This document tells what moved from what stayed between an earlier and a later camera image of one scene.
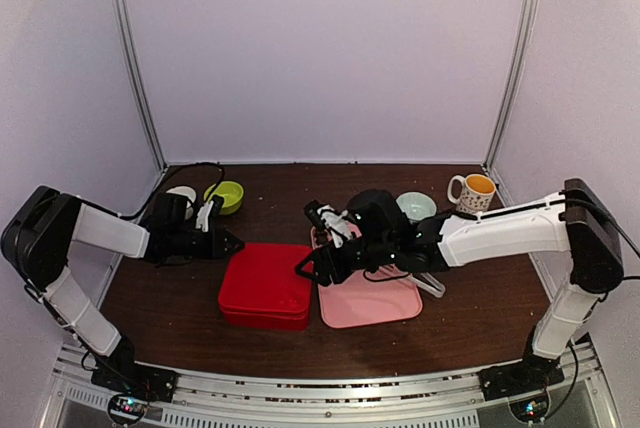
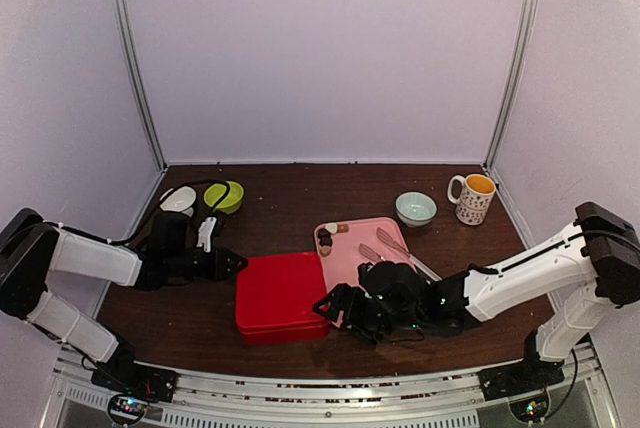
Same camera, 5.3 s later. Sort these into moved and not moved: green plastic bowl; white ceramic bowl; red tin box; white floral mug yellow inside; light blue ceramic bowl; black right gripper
Moved: red tin box; black right gripper
Not moved: white ceramic bowl; light blue ceramic bowl; white floral mug yellow inside; green plastic bowl
